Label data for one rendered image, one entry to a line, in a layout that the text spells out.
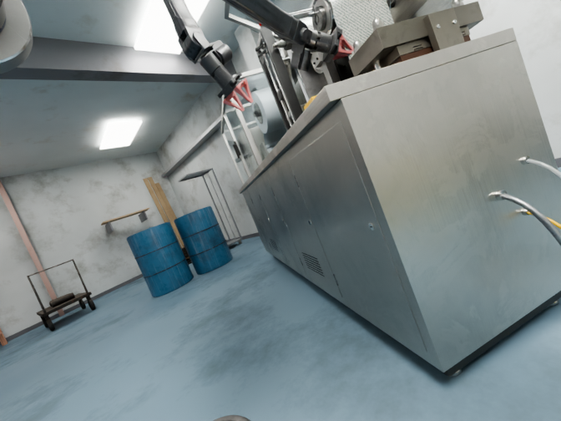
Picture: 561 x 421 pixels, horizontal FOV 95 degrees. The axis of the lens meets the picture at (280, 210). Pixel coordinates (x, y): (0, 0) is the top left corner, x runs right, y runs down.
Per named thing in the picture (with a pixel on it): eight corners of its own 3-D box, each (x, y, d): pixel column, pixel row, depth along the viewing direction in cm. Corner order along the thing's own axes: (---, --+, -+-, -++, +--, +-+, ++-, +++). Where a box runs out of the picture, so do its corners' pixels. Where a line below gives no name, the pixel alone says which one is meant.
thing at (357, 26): (352, 68, 93) (334, 18, 92) (403, 53, 98) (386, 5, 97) (352, 68, 92) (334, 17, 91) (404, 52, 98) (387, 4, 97)
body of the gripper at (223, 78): (229, 91, 97) (214, 74, 94) (244, 75, 90) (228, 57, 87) (220, 99, 94) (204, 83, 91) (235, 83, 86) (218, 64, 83)
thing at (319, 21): (316, 36, 100) (310, 17, 100) (320, 34, 101) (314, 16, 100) (324, 22, 93) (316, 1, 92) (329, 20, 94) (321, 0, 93)
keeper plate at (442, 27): (434, 54, 77) (422, 18, 76) (459, 47, 79) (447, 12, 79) (442, 49, 75) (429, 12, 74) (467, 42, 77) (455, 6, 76)
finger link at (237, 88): (249, 104, 98) (231, 83, 95) (260, 94, 93) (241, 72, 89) (240, 114, 94) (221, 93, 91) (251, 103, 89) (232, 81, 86)
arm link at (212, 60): (194, 63, 87) (202, 53, 83) (206, 55, 91) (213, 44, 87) (210, 81, 90) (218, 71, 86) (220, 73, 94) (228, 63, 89)
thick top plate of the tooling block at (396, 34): (354, 78, 88) (348, 61, 88) (442, 50, 98) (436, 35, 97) (383, 48, 73) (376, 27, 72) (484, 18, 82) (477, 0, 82)
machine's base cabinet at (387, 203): (268, 258, 313) (241, 193, 307) (314, 237, 328) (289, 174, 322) (454, 408, 68) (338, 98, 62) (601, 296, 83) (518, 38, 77)
